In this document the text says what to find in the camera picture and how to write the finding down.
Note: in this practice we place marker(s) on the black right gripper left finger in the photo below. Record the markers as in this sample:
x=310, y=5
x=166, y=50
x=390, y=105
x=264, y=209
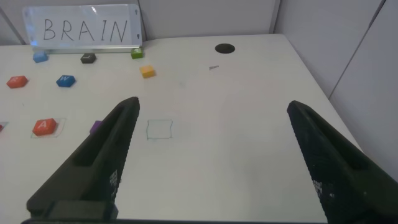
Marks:
x=93, y=168

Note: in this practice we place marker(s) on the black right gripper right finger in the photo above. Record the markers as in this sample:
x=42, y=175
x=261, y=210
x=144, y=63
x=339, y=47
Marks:
x=342, y=174

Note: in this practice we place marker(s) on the yellow N letter block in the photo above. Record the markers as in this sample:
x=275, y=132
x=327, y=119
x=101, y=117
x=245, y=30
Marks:
x=147, y=71

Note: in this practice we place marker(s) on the orange R letter block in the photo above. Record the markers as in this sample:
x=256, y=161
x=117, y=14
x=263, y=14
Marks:
x=17, y=82

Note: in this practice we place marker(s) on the purple I letter block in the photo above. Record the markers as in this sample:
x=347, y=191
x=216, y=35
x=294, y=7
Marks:
x=95, y=126

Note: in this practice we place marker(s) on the orange A letter block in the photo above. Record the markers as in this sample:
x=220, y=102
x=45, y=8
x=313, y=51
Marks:
x=44, y=127

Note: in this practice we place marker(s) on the blue W letter block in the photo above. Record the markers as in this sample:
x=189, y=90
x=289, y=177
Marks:
x=65, y=81

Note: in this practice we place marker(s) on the black L letter block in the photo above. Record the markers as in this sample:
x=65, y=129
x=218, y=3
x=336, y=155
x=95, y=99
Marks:
x=88, y=58

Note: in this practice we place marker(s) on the green S letter block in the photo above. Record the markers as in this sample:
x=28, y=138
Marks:
x=136, y=53

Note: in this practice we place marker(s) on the light blue letter block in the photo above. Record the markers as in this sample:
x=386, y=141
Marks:
x=40, y=57

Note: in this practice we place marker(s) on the white BRAIN sign board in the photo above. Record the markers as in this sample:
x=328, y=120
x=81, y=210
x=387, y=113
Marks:
x=84, y=28

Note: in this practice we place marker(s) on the black table grommet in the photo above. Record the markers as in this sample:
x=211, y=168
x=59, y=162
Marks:
x=224, y=48

